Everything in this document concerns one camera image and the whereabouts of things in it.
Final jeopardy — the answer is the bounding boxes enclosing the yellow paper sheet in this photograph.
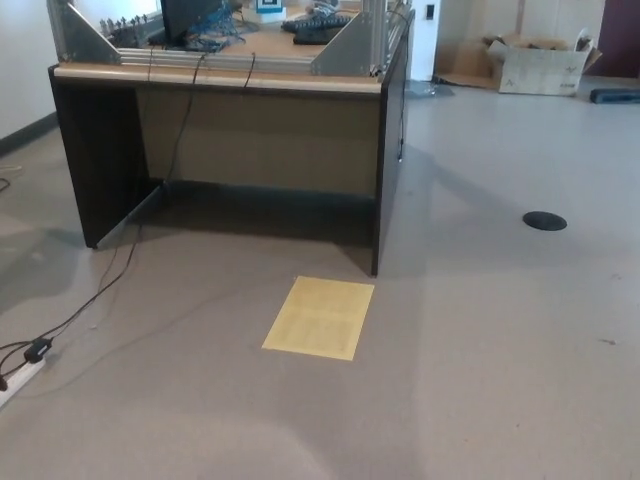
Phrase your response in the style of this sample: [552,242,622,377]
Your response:
[261,275,376,361]

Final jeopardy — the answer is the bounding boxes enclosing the dark desk with beige top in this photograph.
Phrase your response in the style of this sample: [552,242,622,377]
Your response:
[48,9,416,278]

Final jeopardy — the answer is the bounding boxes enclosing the crumpled clear plastic wrap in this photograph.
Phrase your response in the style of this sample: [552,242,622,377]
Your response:
[407,78,456,99]

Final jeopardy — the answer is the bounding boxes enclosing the flat black device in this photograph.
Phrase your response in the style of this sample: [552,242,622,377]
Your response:
[292,24,346,46]

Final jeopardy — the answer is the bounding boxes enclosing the black keyboard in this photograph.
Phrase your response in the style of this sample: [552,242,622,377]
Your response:
[280,11,351,33]

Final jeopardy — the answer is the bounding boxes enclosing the black round floor cover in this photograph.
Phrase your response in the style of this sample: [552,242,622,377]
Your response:
[522,211,568,232]

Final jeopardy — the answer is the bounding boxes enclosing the flattened brown cardboard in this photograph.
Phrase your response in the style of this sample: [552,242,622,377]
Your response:
[433,34,507,90]

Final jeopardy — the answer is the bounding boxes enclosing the black computer monitor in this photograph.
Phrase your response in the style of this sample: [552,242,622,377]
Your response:
[159,0,224,44]

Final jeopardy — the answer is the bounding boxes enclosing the open white cardboard box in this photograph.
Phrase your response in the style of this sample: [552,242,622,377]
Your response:
[487,27,604,96]

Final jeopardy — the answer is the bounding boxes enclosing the black rack with metal knobs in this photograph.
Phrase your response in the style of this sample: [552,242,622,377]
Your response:
[99,17,167,50]

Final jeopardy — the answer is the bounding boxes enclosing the black power adapter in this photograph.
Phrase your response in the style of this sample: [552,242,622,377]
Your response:
[23,337,55,362]

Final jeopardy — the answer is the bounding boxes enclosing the white power strip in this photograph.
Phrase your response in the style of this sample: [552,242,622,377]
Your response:
[0,354,47,409]

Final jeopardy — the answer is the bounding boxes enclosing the dark blue foam block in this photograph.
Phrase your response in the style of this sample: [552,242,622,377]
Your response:
[589,87,640,106]

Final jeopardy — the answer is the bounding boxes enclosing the maroon door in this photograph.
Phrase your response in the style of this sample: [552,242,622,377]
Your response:
[597,0,640,79]

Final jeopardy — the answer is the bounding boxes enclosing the thin black hanging cable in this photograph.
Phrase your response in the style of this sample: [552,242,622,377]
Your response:
[396,9,417,162]

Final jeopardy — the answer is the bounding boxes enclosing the long black power cable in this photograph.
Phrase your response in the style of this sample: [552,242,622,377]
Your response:
[47,53,207,346]

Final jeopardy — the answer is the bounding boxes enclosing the aluminium profile frame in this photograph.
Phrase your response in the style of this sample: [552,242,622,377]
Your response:
[46,0,414,77]

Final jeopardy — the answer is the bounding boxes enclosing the tangled blue cables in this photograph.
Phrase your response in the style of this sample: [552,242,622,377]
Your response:
[185,0,252,52]

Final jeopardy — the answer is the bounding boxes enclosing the black plug with cable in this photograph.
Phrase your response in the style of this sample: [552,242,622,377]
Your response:
[0,342,31,395]

